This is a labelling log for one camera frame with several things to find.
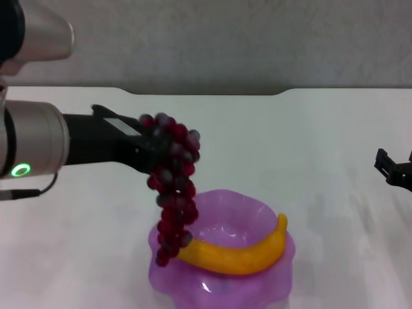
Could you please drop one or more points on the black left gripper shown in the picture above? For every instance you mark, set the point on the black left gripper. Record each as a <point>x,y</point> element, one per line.
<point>99,145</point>

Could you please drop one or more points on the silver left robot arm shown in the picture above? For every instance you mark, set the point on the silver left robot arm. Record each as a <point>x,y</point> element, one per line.
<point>35,141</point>

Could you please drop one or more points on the purple translucent wavy plate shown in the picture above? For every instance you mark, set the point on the purple translucent wavy plate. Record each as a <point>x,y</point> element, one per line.
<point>180,283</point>

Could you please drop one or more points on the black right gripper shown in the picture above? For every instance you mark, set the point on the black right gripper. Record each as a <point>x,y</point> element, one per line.
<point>402,178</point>

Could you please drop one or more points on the dark red grape bunch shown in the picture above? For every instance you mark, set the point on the dark red grape bunch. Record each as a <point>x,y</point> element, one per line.
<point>175,180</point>

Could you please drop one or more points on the yellow plastic banana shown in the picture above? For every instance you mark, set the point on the yellow plastic banana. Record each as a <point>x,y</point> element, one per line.
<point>238,259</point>

